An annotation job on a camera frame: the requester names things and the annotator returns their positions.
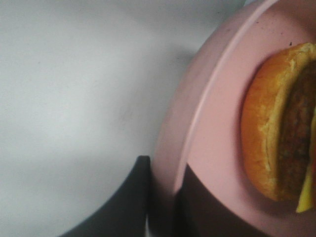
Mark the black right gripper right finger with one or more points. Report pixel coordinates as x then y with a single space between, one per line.
199 214

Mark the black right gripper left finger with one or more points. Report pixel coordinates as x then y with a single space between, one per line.
124 214

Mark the pink round plate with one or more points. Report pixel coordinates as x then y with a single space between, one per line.
201 127

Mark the burger with green lettuce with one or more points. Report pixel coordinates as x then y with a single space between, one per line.
278 127

